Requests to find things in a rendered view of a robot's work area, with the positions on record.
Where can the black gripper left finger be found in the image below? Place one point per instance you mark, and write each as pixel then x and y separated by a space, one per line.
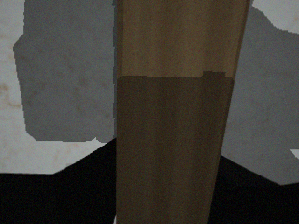
pixel 82 193

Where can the brown wooden board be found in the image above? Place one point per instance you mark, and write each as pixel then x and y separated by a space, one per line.
pixel 176 66

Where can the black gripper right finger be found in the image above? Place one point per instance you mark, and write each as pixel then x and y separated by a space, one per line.
pixel 243 197

